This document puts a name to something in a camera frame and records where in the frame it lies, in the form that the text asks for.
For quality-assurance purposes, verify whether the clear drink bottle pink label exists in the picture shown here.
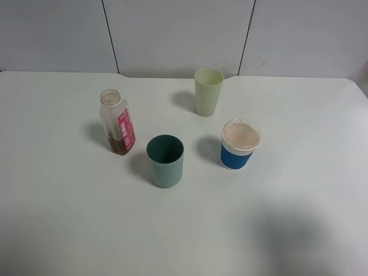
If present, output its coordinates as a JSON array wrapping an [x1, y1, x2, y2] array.
[[99, 89, 136, 155]]

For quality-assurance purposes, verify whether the teal green plastic cup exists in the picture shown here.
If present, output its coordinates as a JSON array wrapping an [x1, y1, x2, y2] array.
[[146, 135, 184, 189]]

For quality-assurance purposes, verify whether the blue sleeved paper cup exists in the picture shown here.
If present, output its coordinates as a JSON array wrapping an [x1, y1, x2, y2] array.
[[220, 118, 261, 170]]

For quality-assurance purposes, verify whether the light green plastic cup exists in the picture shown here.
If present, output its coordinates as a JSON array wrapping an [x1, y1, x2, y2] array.
[[194, 68, 224, 117]]

